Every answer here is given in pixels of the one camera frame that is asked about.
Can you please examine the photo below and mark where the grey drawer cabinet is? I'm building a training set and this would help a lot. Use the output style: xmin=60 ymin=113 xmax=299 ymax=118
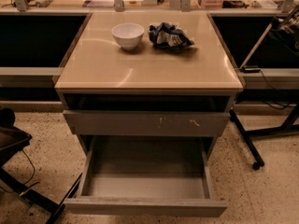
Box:
xmin=55 ymin=10 xmax=243 ymax=153

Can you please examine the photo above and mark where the closed grey top drawer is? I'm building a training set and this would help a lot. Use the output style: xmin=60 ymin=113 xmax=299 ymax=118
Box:
xmin=64 ymin=110 xmax=229 ymax=137

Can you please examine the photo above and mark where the open grey middle drawer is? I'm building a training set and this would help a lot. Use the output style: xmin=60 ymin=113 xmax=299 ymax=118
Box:
xmin=65 ymin=136 xmax=227 ymax=217

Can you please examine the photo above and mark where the crumpled blue chip bag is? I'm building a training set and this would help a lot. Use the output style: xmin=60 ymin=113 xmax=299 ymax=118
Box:
xmin=148 ymin=22 xmax=194 ymax=50

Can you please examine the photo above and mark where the white ceramic bowl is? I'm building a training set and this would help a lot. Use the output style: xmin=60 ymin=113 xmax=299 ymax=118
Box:
xmin=111 ymin=23 xmax=144 ymax=50

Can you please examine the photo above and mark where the black chair left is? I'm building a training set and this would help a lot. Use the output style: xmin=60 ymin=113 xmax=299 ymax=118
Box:
xmin=0 ymin=108 xmax=81 ymax=224

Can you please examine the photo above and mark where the white rod with black base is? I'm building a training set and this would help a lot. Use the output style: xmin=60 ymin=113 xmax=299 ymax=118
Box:
xmin=239 ymin=17 xmax=278 ymax=72

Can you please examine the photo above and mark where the black cable on floor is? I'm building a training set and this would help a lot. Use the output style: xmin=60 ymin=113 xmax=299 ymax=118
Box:
xmin=19 ymin=148 xmax=41 ymax=187

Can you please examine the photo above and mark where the black wheeled stand frame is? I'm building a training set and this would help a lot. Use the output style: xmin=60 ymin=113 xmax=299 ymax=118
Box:
xmin=230 ymin=104 xmax=299 ymax=170

